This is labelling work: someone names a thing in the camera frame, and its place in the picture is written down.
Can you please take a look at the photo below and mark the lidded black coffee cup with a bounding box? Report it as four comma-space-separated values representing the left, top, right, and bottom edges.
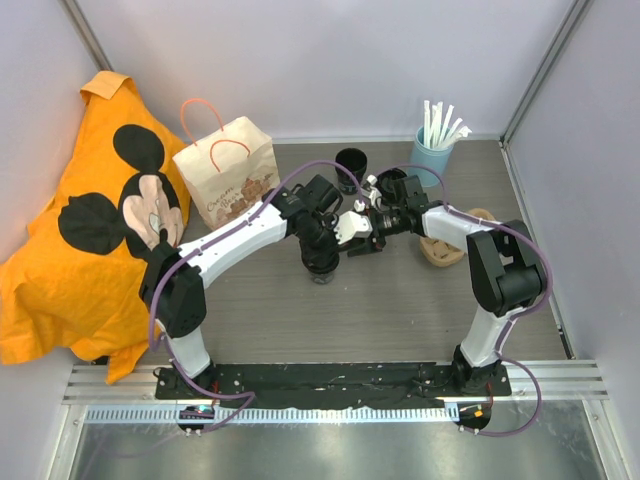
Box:
377, 168, 407, 203

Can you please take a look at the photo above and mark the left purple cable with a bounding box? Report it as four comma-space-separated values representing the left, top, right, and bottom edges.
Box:
148, 159, 359, 401

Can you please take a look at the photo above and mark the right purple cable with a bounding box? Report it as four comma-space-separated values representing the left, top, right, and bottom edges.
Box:
372, 164, 554, 437

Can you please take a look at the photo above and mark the dark coffee cup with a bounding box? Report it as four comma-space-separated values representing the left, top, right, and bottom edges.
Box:
310, 271, 334, 285

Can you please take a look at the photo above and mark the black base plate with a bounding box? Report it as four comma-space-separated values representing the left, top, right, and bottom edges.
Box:
154, 360, 513, 411

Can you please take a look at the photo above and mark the white paper takeout bag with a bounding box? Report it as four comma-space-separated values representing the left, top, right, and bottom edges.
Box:
173, 98, 280, 230

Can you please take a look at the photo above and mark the purple cable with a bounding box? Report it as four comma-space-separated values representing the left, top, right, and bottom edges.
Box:
372, 164, 554, 437
148, 159, 359, 401

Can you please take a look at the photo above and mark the bottom pulp cup carrier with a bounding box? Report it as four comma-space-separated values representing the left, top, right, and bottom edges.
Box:
420, 206, 496, 268

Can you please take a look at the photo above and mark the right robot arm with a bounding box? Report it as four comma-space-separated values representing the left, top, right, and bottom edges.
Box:
334, 175, 548, 395

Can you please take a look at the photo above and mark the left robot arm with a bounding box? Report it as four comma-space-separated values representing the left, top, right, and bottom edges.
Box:
139, 175, 343, 399

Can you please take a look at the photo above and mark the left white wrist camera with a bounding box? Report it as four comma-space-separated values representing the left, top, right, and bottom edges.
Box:
334, 211, 373, 246

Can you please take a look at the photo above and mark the orange mickey mouse bag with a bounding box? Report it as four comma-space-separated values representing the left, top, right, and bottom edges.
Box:
1, 71, 191, 383

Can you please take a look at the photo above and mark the light blue straw holder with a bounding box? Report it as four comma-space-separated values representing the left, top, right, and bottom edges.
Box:
407, 127, 454, 188

